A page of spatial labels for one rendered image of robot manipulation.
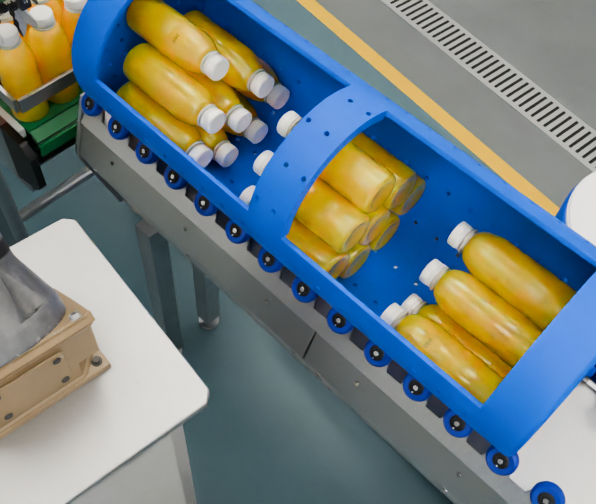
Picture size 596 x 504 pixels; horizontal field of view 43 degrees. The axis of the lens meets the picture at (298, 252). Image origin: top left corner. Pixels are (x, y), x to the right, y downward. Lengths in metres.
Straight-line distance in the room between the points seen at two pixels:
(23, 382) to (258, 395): 1.35
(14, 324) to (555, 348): 0.58
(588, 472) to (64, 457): 0.72
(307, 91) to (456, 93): 1.65
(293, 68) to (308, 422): 1.11
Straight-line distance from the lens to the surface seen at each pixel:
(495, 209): 1.14
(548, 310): 1.03
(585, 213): 1.27
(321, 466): 2.06
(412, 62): 2.96
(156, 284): 1.79
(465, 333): 1.09
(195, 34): 1.20
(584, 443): 1.20
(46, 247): 1.00
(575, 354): 0.90
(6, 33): 1.38
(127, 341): 0.92
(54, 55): 1.42
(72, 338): 0.82
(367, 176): 1.02
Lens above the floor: 1.96
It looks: 57 degrees down
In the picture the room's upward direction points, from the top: 7 degrees clockwise
